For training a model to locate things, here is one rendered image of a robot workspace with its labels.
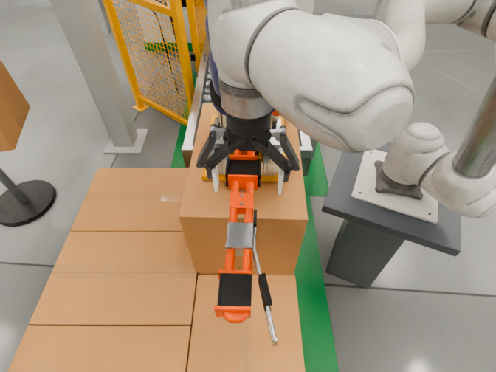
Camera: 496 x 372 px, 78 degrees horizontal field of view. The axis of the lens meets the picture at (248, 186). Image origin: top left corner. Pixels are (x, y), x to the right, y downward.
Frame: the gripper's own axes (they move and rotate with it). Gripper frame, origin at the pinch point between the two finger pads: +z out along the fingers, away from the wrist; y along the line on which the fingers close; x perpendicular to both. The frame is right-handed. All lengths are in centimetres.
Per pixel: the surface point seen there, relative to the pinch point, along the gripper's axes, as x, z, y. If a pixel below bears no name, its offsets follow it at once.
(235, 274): 15.0, 11.7, 2.1
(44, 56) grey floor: -292, 122, 248
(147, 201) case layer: -46, 68, 51
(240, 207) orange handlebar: -3.7, 12.7, 1.9
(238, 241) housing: 6.4, 12.5, 2.1
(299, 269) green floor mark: -40, 122, -29
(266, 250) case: -10.7, 47.6, -6.0
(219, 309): 22.2, 12.0, 4.7
